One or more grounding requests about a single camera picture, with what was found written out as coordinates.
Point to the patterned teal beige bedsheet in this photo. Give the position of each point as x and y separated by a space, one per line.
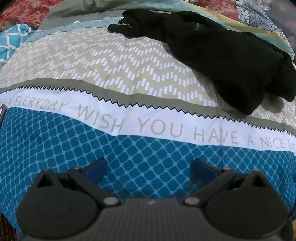
76 92

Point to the red floral patchwork quilt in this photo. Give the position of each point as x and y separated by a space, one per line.
32 12

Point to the teal lattice pillow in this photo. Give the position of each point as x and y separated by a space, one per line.
11 39

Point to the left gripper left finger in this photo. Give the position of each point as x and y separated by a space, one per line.
87 180

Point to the smartphone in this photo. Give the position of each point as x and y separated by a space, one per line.
3 109

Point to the black pants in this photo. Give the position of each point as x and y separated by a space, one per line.
242 67

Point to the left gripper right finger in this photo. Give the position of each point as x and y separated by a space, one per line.
215 180

